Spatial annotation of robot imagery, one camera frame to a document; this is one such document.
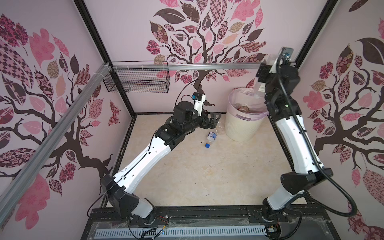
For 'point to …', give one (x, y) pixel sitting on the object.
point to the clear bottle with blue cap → (210, 137)
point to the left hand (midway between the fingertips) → (213, 115)
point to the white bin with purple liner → (246, 113)
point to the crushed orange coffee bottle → (243, 108)
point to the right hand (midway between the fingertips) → (276, 60)
